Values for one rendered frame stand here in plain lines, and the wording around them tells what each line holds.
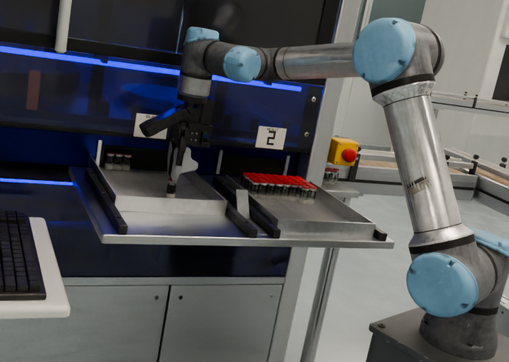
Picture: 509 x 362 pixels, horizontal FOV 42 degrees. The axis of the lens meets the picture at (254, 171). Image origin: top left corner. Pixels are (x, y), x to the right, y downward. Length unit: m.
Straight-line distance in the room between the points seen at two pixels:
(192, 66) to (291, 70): 0.22
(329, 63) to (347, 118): 6.02
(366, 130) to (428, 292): 6.47
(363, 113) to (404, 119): 6.35
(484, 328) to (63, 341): 1.08
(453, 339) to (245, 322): 0.83
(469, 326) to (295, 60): 0.66
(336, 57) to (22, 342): 1.08
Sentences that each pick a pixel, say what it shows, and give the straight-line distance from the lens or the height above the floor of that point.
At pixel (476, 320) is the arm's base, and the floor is 0.86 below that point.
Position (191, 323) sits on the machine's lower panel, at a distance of 1.95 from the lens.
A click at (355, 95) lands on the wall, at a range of 7.44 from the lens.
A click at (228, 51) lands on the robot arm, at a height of 1.25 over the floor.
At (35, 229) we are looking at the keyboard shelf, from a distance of 1.53.
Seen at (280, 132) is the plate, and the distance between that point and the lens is 1.83.
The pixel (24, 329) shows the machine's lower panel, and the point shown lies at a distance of 1.85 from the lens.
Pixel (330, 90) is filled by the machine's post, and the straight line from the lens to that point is 1.88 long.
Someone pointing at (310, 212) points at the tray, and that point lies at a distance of 1.69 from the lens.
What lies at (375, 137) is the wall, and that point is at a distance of 7.71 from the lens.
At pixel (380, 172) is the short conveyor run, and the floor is 0.92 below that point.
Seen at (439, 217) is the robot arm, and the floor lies 1.06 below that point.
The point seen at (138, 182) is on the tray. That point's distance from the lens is 1.69.
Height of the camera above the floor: 1.35
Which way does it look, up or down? 14 degrees down
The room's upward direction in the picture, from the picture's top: 11 degrees clockwise
